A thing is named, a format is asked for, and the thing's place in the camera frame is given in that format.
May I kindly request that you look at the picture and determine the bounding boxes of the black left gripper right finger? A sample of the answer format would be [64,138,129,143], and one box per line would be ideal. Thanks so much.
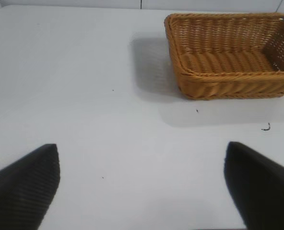
[223,141,284,230]

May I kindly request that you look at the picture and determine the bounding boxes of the brown wicker basket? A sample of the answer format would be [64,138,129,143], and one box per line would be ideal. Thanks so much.
[164,12,284,101]

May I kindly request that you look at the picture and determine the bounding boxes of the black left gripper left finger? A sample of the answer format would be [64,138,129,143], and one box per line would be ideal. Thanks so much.
[0,143,61,230]

